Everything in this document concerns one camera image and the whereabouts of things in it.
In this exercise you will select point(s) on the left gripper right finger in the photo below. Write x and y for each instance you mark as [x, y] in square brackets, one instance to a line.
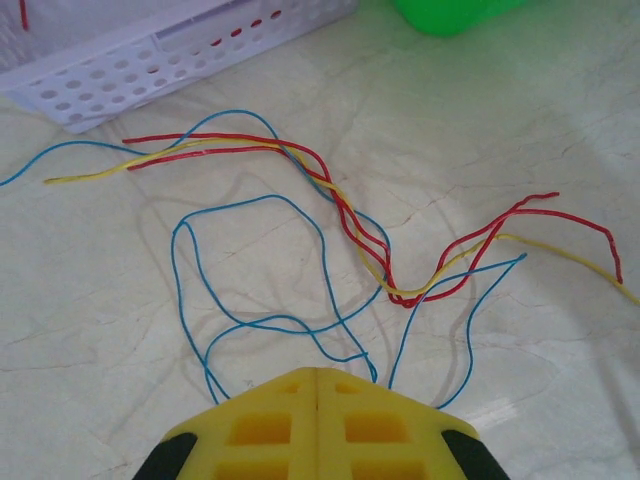
[380, 430]

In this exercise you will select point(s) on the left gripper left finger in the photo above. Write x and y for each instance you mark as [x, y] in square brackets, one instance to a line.
[260, 430]

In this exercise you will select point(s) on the lavender perforated basket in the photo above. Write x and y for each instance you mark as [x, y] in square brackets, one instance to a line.
[125, 55]

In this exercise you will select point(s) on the green mesh basket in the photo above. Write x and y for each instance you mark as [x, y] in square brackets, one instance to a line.
[450, 15]

